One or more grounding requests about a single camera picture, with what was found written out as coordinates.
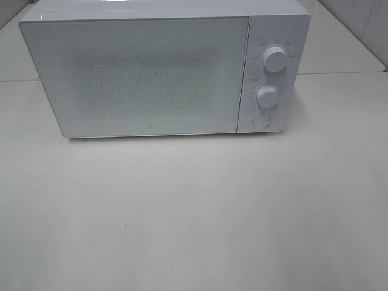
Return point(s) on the white timer knob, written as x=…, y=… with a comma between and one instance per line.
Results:
x=267, y=97

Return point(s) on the upper white power knob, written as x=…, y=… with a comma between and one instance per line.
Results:
x=275, y=58

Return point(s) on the white microwave oven body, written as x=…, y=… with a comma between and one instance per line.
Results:
x=270, y=22

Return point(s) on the white microwave door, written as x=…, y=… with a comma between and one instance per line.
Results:
x=141, y=77

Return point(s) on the round white door button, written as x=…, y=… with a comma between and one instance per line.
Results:
x=261, y=121

